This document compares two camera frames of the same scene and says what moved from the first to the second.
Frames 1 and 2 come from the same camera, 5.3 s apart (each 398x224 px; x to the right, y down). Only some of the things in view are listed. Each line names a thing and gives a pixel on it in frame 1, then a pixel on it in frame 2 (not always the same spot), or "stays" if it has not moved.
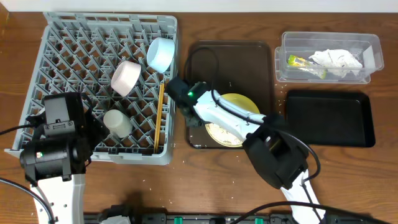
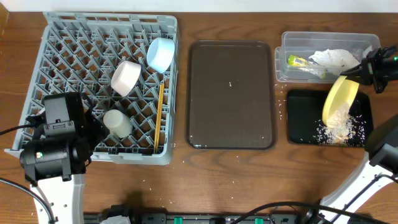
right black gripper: [189, 115] → [368, 70]
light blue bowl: [160, 53] stays
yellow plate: [224, 136] → [342, 94]
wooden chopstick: [160, 118] stays
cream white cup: [119, 124] stays
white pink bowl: [124, 76] stays
